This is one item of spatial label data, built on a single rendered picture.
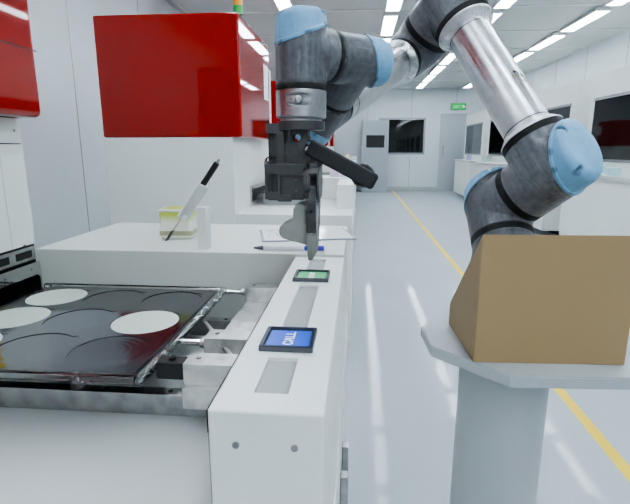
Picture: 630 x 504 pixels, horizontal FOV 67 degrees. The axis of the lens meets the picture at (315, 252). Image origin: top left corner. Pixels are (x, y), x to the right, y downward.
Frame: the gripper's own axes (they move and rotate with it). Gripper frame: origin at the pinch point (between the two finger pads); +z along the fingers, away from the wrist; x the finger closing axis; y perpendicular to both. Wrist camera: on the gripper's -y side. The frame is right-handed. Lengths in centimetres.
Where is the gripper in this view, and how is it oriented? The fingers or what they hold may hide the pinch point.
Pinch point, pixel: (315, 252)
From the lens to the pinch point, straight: 75.0
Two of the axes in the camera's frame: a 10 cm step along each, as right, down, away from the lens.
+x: -0.9, 2.1, -9.7
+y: -10.0, -0.2, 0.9
